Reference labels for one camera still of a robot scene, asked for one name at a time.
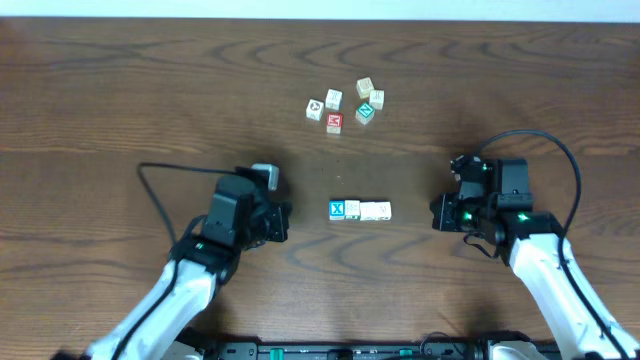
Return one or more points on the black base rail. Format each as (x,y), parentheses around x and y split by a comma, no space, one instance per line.
(437,348)

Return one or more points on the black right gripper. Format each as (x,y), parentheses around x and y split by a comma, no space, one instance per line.
(445,220)

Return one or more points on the plain wooden block upper middle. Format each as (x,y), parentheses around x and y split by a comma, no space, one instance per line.
(333,99)

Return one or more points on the plain wooden block placed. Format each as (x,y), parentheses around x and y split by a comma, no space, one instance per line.
(383,211)

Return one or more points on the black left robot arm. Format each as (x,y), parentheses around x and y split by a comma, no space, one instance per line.
(196,268)

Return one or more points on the yellow-print wooden block top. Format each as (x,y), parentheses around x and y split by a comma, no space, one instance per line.
(364,87)

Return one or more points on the green-edged wooden block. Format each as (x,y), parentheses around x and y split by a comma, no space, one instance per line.
(352,209)

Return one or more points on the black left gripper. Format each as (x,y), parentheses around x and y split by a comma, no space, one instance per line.
(279,223)

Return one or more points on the plain wooden block top right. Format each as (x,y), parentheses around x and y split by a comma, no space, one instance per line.
(377,99)

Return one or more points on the yellow-edged wooden block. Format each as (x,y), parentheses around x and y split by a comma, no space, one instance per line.
(368,211)

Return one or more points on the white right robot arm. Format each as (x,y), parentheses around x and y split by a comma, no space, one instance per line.
(533,246)

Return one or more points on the green N wooden block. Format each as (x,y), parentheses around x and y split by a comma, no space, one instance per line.
(365,113)

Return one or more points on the blue X wooden block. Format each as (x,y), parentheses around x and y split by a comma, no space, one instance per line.
(336,209)

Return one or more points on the wooden block with round picture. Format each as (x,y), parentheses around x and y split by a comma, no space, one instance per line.
(314,109)

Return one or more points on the red M wooden block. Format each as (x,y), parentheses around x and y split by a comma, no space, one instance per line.
(334,123)

